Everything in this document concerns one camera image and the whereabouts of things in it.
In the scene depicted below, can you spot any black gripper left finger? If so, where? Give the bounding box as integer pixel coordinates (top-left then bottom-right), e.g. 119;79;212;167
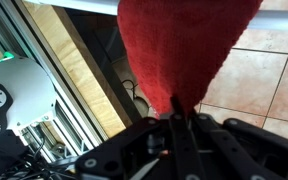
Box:
169;97;205;180

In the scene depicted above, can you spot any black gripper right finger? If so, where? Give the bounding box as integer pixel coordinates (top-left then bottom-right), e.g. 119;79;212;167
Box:
194;113;274;180

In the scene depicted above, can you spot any wooden table top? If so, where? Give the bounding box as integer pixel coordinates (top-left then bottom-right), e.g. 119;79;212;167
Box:
23;2;130;137

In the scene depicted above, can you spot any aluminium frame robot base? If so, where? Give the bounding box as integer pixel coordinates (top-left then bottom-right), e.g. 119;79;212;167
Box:
0;0;107;163

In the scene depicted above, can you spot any black cable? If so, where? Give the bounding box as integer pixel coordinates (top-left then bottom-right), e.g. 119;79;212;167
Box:
121;79;152;116

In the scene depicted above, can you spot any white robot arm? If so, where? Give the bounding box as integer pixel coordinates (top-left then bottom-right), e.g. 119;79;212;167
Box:
0;53;274;180

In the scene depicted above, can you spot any red cloth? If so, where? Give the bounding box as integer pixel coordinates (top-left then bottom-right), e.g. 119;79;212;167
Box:
117;0;263;114

